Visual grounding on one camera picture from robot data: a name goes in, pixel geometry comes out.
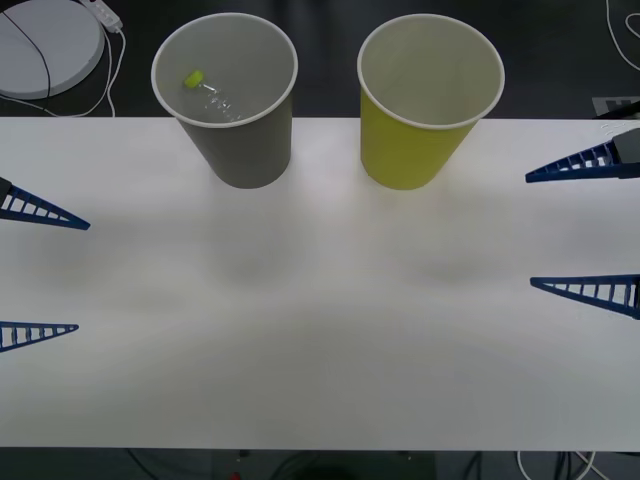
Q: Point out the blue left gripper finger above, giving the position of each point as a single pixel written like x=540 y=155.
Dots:
x=55 y=331
x=30 y=207

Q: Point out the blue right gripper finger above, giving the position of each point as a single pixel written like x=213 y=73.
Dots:
x=575 y=172
x=560 y=289

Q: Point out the clear bottle with green cap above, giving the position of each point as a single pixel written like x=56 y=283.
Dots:
x=194 y=79

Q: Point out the grey printed sheet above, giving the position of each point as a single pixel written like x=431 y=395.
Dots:
x=607 y=106

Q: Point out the round white disc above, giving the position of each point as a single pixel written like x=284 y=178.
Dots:
x=65 y=50

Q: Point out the yellow-green plastic waste bin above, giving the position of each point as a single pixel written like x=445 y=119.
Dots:
x=405 y=155

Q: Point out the white power strip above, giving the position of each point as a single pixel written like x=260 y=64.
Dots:
x=105 y=15

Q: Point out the grey plastic waste bin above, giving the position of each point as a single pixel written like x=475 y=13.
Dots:
x=250 y=150

